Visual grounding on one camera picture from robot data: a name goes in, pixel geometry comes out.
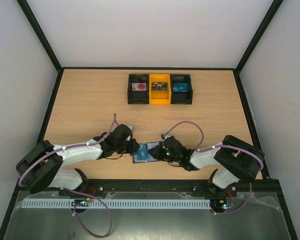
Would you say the blue VIP card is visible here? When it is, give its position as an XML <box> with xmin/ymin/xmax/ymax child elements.
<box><xmin>134</xmin><ymin>144</ymin><xmax>149</xmax><ymax>163</ymax></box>
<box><xmin>172</xmin><ymin>82</ymin><xmax>189</xmax><ymax>93</ymax></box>

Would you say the grey slotted cable duct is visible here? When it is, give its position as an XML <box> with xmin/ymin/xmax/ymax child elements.
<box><xmin>21</xmin><ymin>198</ymin><xmax>211</xmax><ymax>210</ymax></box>

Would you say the left black bin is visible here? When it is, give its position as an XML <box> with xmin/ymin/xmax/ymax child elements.
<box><xmin>127</xmin><ymin>74</ymin><xmax>150</xmax><ymax>105</ymax></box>

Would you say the red white card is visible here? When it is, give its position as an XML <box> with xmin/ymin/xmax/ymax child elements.
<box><xmin>131</xmin><ymin>82</ymin><xmax>147</xmax><ymax>91</ymax></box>

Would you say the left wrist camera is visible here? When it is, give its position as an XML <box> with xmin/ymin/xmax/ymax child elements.
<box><xmin>128</xmin><ymin>125</ymin><xmax>135</xmax><ymax>135</ymax></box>

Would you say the right black bin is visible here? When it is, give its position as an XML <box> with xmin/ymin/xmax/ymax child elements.
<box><xmin>170</xmin><ymin>74</ymin><xmax>193</xmax><ymax>105</ymax></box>

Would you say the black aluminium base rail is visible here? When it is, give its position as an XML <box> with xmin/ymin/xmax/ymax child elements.
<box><xmin>59</xmin><ymin>178</ymin><xmax>281</xmax><ymax>198</ymax></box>

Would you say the black bin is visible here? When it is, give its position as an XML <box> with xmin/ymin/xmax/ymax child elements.
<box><xmin>170</xmin><ymin>74</ymin><xmax>193</xmax><ymax>105</ymax></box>
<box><xmin>127</xmin><ymin>74</ymin><xmax>150</xmax><ymax>105</ymax></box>

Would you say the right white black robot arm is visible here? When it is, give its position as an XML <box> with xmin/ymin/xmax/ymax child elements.
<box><xmin>148</xmin><ymin>135</ymin><xmax>265</xmax><ymax>196</ymax></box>

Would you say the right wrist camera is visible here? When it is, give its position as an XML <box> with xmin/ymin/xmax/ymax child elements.
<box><xmin>161</xmin><ymin>133</ymin><xmax>171</xmax><ymax>141</ymax></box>

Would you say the navy blue card holder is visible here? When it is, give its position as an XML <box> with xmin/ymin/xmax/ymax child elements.
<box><xmin>132</xmin><ymin>141</ymin><xmax>163</xmax><ymax>164</ymax></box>

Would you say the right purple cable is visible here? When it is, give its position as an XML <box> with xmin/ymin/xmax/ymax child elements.
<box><xmin>164</xmin><ymin>120</ymin><xmax>265</xmax><ymax>216</ymax></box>

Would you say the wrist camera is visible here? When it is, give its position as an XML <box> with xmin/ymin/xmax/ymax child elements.
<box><xmin>161</xmin><ymin>133</ymin><xmax>171</xmax><ymax>141</ymax></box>
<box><xmin>128</xmin><ymin>125</ymin><xmax>135</xmax><ymax>135</ymax></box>

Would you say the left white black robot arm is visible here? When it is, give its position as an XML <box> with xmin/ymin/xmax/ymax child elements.
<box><xmin>16</xmin><ymin>124</ymin><xmax>140</xmax><ymax>194</ymax></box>

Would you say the yellow middle bin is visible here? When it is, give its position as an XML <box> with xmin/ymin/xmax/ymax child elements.
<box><xmin>149</xmin><ymin>73</ymin><xmax>171</xmax><ymax>105</ymax></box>

